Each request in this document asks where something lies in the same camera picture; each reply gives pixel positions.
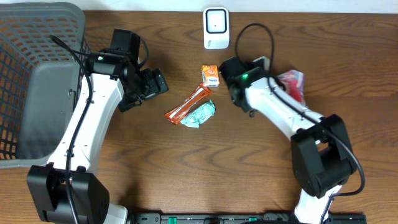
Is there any small orange juice carton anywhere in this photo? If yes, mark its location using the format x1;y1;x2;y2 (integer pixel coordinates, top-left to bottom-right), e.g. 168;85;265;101
201;65;220;87

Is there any orange snack bar wrapper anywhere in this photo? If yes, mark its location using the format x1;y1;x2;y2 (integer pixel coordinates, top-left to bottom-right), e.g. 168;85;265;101
165;83;213;125

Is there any teal green packet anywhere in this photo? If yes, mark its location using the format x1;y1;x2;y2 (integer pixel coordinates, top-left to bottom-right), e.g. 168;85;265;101
181;100;216;128

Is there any floral red purple packet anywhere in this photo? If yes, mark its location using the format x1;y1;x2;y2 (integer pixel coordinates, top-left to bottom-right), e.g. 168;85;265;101
277;70;306;106

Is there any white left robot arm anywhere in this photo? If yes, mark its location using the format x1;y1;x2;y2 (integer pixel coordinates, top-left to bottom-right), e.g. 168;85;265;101
27;52;169;223

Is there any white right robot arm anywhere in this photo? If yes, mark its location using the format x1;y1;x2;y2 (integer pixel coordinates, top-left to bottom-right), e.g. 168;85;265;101
219;57;358;223

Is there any white barcode scanner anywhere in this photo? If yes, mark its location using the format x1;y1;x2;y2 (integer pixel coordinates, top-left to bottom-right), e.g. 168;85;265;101
203;7;230;50

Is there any grey plastic lattice basket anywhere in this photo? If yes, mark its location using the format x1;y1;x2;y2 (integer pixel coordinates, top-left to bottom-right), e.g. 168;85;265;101
1;2;90;169

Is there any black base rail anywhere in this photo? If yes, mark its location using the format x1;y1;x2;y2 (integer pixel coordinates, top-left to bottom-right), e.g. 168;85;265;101
130;212;368;224

